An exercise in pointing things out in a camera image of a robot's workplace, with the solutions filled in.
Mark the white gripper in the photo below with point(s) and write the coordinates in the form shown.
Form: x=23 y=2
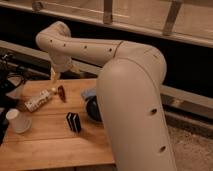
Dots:
x=54 y=75

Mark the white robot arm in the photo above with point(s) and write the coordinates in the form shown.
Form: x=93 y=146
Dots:
x=128 y=94

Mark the black striped eraser block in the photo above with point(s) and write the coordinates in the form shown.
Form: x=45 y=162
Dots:
x=74 y=122

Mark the dark red small object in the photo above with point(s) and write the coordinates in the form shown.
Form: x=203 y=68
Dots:
x=61 y=93

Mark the blue small object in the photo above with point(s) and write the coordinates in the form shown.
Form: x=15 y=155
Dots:
x=87 y=94

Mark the black round bowl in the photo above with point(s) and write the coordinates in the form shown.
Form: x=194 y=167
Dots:
x=93 y=109

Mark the metal window bracket left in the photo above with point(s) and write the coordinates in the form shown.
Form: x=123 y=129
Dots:
x=37 y=5

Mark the metal window bracket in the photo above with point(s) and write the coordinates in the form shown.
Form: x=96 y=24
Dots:
x=37 y=5
x=108 y=12
x=171 y=17

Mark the metal window bracket middle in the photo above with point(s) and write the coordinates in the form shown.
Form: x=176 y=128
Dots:
x=108 y=12

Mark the metal window bracket right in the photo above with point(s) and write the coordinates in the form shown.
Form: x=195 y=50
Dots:
x=171 y=17

